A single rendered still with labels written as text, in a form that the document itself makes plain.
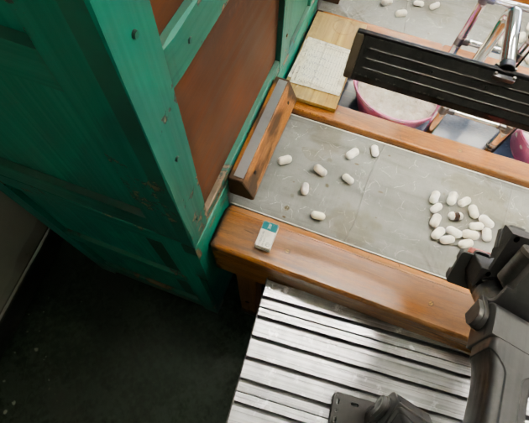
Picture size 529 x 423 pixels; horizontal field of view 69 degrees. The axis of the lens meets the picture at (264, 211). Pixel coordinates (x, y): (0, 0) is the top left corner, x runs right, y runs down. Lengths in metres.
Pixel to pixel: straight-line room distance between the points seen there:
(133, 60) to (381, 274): 0.66
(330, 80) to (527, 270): 0.68
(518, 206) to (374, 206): 0.35
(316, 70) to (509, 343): 0.79
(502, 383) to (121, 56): 0.53
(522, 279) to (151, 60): 0.54
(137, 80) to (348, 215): 0.64
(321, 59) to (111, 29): 0.84
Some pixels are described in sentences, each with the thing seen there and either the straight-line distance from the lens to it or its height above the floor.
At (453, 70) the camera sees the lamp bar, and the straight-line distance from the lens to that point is 0.72.
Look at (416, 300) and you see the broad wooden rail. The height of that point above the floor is 0.77.
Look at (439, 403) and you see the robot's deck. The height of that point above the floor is 0.67.
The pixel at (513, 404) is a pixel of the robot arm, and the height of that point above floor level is 1.07.
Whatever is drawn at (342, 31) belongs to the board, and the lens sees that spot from 1.22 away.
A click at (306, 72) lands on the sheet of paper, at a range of 1.09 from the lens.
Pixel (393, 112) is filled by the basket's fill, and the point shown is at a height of 0.73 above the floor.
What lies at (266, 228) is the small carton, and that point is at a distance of 0.83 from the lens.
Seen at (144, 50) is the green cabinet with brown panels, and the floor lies 1.29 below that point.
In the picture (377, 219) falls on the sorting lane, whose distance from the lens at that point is 0.93.
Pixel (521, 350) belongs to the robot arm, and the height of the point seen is 1.05.
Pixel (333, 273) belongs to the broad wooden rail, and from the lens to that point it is 0.83.
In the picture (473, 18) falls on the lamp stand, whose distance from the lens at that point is 1.16.
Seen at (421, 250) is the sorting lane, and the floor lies 0.74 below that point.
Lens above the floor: 1.55
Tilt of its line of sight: 66 degrees down
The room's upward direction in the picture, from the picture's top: 4 degrees clockwise
